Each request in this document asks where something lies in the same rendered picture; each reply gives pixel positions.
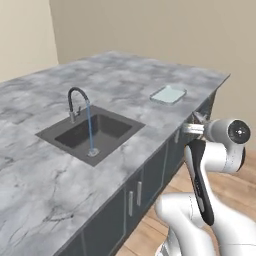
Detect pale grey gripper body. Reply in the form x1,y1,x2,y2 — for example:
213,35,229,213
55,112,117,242
181,111,210,136

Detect dark grey sink basin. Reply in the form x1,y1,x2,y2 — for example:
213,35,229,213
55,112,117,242
35,105,146,167

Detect dark grey cupboard door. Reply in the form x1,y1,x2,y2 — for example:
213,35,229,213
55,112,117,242
165,127,188,178
134,142,169,228
194,91,216,123
81,186,137,256
59,232,85,256

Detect blue water stream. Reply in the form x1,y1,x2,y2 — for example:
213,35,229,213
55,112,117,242
85,99,97,155

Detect black and silver tap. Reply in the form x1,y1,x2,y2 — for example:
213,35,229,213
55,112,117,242
67,86,92,125

